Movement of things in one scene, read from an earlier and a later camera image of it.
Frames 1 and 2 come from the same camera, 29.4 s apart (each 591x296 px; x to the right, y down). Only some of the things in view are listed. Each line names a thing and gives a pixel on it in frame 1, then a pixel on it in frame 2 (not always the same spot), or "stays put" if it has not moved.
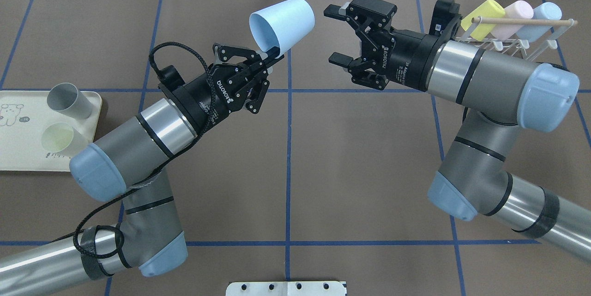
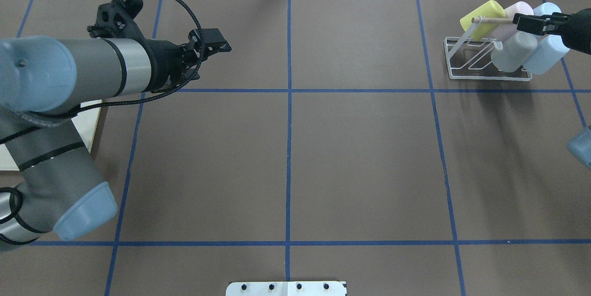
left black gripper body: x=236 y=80 → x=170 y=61
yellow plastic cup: x=490 y=8 stays put
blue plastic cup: x=285 y=25 → x=551 y=49
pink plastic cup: x=519 y=9 stays put
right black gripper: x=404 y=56 → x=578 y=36
